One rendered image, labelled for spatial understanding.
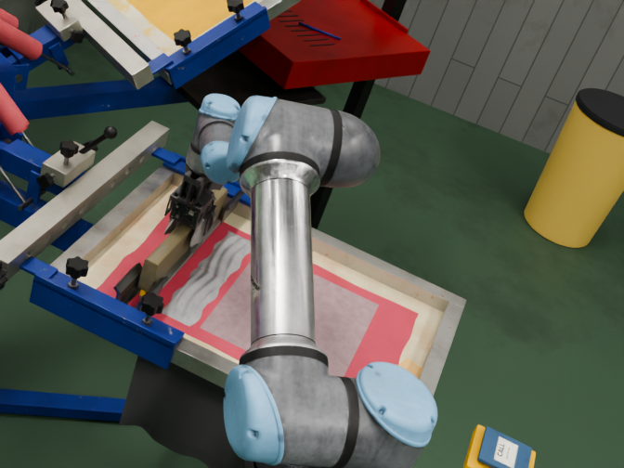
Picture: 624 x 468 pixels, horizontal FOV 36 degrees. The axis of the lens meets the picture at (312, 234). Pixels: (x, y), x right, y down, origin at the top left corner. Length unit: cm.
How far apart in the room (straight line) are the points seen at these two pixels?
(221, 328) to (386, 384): 77
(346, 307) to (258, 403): 99
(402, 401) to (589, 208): 357
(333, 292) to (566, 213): 270
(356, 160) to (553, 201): 338
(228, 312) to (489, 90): 375
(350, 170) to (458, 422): 219
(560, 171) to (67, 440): 271
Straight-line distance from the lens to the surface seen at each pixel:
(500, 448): 198
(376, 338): 210
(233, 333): 196
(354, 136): 141
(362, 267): 225
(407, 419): 121
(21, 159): 215
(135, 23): 262
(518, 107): 560
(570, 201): 472
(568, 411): 385
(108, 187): 216
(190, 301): 199
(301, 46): 288
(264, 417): 117
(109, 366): 320
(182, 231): 201
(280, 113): 138
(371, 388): 122
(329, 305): 213
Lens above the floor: 221
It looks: 33 degrees down
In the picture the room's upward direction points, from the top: 21 degrees clockwise
